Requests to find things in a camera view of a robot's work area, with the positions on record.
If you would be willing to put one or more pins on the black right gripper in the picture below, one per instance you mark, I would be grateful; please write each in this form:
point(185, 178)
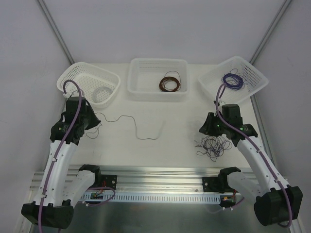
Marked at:
point(207, 124)

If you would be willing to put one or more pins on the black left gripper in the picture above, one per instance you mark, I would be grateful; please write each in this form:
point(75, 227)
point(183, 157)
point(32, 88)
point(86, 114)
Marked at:
point(93, 120)

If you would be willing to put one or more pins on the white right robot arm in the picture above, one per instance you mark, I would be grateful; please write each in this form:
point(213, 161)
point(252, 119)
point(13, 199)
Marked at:
point(274, 200)

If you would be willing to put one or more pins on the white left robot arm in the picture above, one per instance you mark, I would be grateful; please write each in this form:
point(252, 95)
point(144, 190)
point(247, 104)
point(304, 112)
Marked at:
point(53, 205)

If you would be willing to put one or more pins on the white perforated left basket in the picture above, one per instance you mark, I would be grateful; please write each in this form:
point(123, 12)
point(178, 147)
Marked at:
point(99, 86)

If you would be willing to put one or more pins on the white perforated basket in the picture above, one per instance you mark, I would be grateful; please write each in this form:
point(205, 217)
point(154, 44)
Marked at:
point(99, 86)
point(251, 82)

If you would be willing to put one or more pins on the white perforated right basket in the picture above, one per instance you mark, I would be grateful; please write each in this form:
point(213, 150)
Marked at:
point(251, 82)

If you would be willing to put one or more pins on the white slotted middle basket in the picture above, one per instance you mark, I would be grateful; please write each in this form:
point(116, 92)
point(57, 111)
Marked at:
point(145, 75)

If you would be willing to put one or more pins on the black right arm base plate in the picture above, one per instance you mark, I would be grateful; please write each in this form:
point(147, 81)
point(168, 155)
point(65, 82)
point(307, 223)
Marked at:
point(216, 184)

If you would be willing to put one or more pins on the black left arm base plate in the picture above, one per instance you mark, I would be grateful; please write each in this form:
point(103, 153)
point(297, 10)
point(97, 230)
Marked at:
point(109, 181)

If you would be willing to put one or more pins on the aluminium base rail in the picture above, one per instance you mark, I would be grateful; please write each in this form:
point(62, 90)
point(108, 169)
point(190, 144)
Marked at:
point(165, 180)

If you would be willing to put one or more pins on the white slotted cable duct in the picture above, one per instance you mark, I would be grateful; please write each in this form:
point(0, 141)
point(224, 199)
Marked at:
point(152, 197)

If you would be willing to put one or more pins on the right aluminium corner post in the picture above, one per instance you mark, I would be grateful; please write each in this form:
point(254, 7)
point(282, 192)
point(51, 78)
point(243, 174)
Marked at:
point(271, 28)

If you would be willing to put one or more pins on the aluminium corner post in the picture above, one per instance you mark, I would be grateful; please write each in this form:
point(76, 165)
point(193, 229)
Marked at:
point(55, 30)
point(271, 28)

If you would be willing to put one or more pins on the left aluminium corner post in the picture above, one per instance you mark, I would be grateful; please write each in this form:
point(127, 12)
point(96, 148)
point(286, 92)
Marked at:
point(55, 30)

